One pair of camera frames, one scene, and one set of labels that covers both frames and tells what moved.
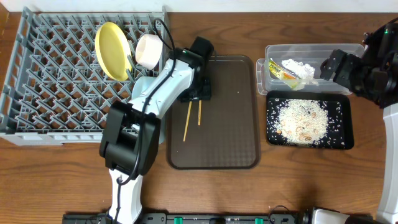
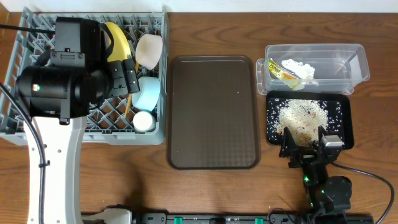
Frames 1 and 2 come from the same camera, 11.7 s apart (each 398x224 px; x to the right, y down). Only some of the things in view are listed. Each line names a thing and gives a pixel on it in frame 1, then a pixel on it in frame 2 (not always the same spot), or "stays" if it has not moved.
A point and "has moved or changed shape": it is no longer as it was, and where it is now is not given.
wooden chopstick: [190, 105] → [137, 66]
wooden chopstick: [199, 113] has moved or changed shape
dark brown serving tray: [223, 132] stays
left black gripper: [195, 95] → [123, 78]
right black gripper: [350, 63] → [300, 161]
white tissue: [305, 72] stays
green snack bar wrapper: [288, 76] stays
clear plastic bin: [296, 68] stays
